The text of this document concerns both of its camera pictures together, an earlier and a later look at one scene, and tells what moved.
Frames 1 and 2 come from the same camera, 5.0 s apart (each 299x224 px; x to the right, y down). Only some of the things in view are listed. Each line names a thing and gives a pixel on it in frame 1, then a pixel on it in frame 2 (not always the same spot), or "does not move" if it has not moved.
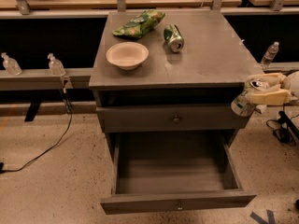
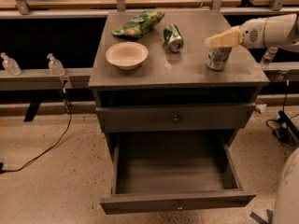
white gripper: [293, 83] -> [252, 35]
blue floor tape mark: [270, 217] does not move
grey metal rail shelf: [32, 79] does not move
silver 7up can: [241, 105] -> [218, 57]
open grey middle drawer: [167, 171] does not move
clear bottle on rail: [55, 65] does not move
